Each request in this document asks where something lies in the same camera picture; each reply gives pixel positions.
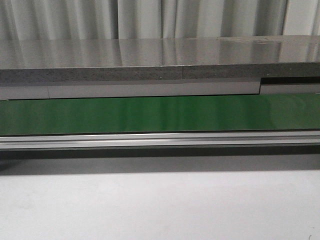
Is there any grey stone counter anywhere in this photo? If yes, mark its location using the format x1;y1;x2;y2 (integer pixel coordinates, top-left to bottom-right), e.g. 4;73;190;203
0;35;320;100

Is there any green conveyor belt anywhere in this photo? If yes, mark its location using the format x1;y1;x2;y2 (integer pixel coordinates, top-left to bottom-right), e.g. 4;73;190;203
0;93;320;136

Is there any white pleated curtain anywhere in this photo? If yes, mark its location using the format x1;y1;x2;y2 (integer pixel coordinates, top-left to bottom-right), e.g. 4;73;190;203
0;0;320;41

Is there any aluminium conveyor side rail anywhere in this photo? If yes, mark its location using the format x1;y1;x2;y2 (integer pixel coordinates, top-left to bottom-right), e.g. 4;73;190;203
0;130;320;150

